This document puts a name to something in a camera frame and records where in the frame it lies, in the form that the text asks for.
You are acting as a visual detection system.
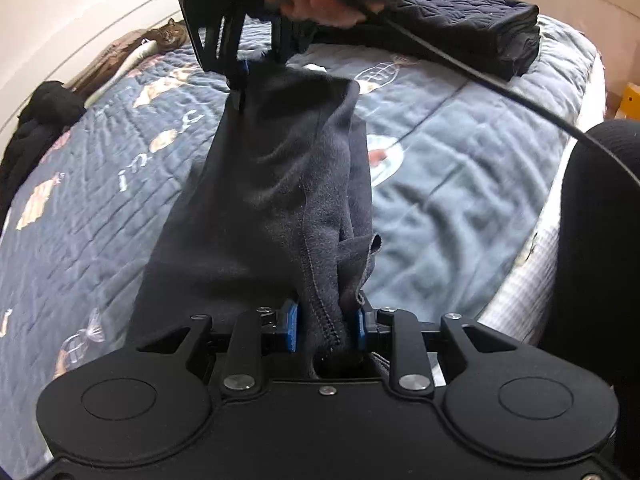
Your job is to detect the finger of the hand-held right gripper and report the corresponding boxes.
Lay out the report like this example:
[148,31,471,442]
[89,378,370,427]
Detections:
[270,10,318,65]
[179,0,251,111]

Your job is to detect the white headboard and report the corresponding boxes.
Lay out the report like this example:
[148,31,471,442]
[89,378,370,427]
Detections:
[0,0,211,131]

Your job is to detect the black puffer jacket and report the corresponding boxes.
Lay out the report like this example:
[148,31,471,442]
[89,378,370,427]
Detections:
[0,80,88,211]

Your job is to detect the dark navy sweater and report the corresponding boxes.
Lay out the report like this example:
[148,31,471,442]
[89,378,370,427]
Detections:
[127,57,383,376]

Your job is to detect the white pillow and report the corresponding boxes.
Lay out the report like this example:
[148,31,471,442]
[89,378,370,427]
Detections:
[85,42,158,108]

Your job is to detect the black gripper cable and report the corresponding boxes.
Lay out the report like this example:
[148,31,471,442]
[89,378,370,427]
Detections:
[357,0,640,183]

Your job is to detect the yellow object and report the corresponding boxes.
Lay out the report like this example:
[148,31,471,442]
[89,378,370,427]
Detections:
[617,82,640,122]

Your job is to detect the tabby cat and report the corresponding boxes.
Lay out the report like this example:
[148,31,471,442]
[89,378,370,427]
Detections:
[150,18,191,53]

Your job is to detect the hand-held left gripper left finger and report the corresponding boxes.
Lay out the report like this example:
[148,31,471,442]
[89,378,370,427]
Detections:
[135,300,301,396]

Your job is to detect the person's dark clothing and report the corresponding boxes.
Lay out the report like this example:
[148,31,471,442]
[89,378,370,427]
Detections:
[537,119,640,480]

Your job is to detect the folded brown blanket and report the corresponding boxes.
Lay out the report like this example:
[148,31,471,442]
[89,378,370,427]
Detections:
[67,30,161,96]

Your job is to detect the printed blue-grey quilt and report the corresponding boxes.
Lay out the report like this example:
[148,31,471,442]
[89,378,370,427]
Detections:
[0,0,598,480]

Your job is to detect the black folded clothes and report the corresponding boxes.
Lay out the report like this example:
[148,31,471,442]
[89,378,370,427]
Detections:
[305,0,542,81]

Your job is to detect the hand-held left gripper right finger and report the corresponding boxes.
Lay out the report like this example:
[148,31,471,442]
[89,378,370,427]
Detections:
[354,306,521,397]

